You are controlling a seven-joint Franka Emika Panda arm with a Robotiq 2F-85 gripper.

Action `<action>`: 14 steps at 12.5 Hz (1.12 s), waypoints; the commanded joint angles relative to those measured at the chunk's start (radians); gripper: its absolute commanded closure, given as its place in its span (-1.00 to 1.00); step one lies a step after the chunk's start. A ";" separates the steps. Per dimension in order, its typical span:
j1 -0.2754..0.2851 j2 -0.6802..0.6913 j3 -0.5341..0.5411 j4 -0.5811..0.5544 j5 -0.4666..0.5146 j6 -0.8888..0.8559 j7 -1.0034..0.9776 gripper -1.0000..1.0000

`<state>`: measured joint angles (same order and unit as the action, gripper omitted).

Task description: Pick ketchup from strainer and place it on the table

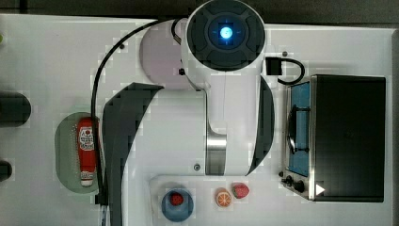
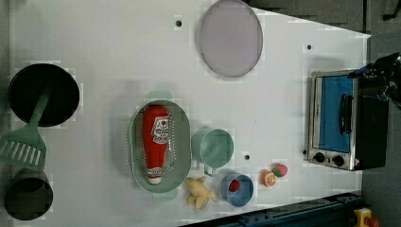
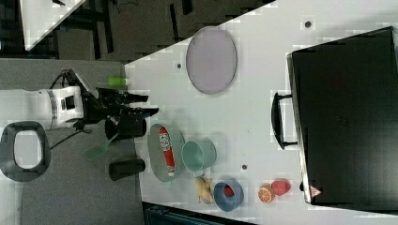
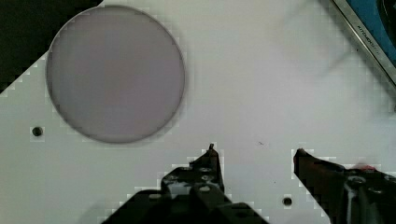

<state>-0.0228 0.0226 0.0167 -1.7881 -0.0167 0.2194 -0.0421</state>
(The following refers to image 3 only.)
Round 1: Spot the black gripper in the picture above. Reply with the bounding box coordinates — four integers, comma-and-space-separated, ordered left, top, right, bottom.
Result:
73, 73, 160, 130

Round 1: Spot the red plush ketchup bottle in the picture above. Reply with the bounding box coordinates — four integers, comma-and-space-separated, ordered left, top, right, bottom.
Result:
159, 127, 176, 177

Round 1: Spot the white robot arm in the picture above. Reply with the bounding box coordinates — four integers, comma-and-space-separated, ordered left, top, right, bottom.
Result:
0, 69, 159, 130

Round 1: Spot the green oval strainer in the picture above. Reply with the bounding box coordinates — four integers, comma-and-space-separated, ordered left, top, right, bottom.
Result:
147, 124, 185, 182

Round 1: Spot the green bottle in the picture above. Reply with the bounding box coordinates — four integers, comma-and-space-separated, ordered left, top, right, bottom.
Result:
108, 77, 130, 87

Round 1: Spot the green slotted spatula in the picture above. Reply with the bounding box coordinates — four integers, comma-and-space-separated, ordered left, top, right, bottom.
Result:
84, 134, 117, 160

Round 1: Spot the small black cup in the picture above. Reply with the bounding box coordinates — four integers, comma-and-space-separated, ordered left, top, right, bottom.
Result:
108, 158, 145, 181

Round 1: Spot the green plastic cup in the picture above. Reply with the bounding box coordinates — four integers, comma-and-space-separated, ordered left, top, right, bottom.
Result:
181, 139, 217, 173

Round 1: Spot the grey round plate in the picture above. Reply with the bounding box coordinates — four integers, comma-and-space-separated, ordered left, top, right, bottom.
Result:
186, 26, 237, 95

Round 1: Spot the yellow plush toy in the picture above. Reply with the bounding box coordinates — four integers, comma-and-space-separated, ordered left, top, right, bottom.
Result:
195, 177, 214, 203

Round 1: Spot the red toy strawberry in bowl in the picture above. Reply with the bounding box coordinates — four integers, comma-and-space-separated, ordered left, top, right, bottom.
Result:
223, 186, 235, 197

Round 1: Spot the blue bowl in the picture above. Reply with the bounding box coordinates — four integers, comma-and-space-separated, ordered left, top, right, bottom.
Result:
213, 179, 244, 212

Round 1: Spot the orange slice toy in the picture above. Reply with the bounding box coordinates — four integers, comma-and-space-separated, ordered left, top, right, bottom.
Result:
258, 185, 275, 203

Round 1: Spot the pink strawberry toy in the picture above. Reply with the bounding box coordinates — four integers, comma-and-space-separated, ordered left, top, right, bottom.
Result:
271, 179, 291, 196

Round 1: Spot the black toaster oven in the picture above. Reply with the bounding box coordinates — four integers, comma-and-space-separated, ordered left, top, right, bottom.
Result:
287, 26, 398, 215

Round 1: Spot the grey oval frame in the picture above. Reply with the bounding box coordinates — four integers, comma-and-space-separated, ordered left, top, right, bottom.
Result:
0, 121, 52, 182

